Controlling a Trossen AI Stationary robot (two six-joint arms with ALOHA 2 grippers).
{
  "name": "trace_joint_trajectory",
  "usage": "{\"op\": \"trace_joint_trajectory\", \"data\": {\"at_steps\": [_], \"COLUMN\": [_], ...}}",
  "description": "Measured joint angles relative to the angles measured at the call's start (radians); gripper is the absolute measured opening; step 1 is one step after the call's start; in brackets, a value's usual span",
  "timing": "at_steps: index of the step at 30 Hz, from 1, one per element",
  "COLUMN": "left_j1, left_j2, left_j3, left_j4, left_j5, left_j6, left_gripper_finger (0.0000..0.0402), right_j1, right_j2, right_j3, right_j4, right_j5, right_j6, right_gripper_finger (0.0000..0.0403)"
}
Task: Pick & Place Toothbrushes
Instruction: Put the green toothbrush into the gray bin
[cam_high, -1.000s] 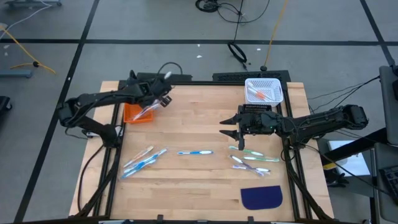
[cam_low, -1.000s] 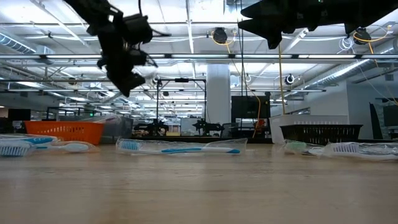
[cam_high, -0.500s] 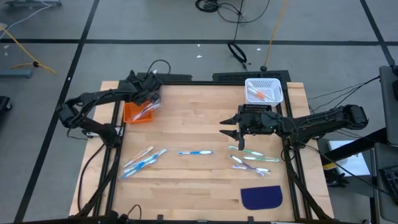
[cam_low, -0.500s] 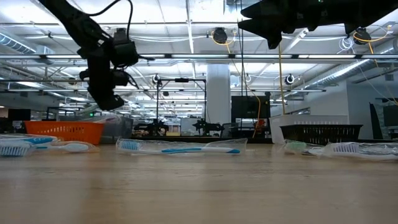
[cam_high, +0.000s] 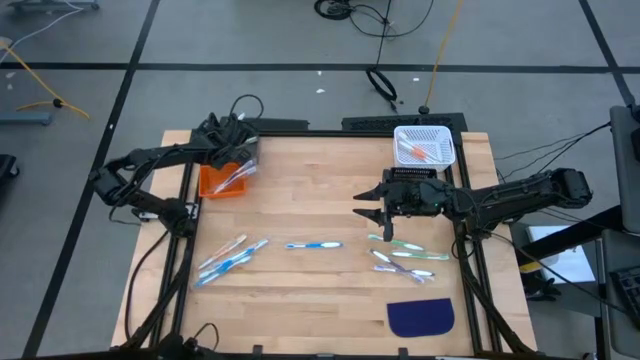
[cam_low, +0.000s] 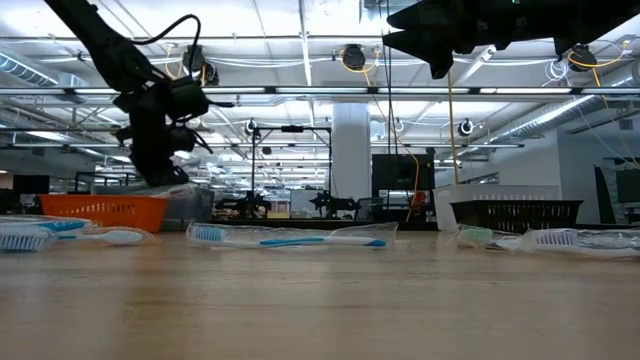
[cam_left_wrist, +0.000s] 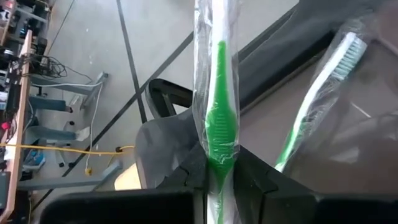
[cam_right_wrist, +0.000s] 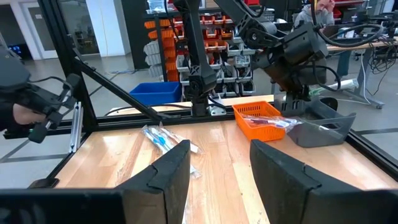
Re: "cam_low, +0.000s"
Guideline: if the black aluminium table frame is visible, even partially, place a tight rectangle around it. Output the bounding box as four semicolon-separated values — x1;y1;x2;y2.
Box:
209;218;440;232

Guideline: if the blue toothbrush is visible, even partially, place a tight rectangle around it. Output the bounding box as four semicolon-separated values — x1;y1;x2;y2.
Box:
0;226;162;253
0;215;95;234
186;221;400;251

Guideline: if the black hanging cable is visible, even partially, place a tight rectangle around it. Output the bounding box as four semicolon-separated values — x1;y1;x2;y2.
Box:
385;47;399;209

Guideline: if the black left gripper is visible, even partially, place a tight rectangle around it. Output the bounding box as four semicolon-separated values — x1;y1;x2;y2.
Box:
113;82;199;189

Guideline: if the black monitor on stand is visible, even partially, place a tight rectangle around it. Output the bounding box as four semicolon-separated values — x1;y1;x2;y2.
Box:
371;153;436;193

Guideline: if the green toothbrush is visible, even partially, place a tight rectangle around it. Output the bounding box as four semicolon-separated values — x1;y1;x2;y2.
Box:
455;223;497;250

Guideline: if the white building column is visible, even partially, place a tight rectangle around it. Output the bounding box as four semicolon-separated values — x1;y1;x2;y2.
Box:
331;102;372;201

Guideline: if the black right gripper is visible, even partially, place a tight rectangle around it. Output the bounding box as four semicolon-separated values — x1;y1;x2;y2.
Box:
382;0;556;80

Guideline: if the black plastic basket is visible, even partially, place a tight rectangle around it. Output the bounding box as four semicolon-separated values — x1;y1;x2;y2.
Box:
448;199;585;234

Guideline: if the black gantry frame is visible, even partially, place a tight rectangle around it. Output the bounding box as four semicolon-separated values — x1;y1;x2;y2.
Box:
251;125;333;206

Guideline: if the orange plastic basket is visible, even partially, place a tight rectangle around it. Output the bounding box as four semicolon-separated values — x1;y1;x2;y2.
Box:
38;193;169;234

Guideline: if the black left wrist camera cable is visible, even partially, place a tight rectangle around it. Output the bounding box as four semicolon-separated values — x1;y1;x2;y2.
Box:
130;13;202;81

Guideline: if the dark desk monitor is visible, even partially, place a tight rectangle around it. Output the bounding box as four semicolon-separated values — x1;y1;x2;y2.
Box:
614;168;640;205

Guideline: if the silver ceiling duct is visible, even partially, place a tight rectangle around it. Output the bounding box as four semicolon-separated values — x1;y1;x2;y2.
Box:
0;49;61;89
487;94;601;144

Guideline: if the black slanted panel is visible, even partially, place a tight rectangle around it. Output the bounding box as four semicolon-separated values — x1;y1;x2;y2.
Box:
593;164;614;215

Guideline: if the black ceiling cable reel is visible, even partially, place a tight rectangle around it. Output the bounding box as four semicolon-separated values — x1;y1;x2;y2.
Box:
341;43;368;73
181;43;221;87
568;45;599;71

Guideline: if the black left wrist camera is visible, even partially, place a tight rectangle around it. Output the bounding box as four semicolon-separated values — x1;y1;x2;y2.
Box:
162;76;235;121

